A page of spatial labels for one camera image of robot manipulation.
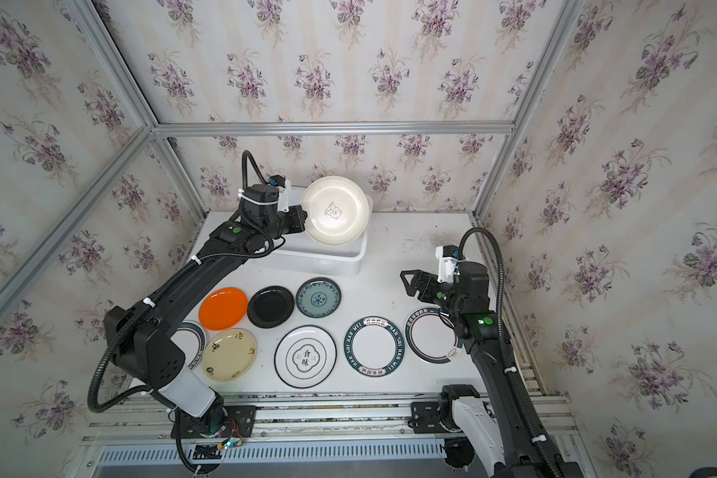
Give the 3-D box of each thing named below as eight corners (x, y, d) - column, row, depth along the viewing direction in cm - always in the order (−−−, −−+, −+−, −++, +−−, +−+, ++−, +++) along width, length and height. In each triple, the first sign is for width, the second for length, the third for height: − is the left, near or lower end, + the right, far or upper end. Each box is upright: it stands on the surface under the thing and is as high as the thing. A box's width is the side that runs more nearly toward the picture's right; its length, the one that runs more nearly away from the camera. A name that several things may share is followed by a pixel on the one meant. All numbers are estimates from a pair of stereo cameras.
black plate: (244, 327, 90) (242, 324, 88) (254, 289, 99) (252, 285, 97) (290, 328, 91) (289, 324, 89) (297, 289, 99) (295, 285, 97)
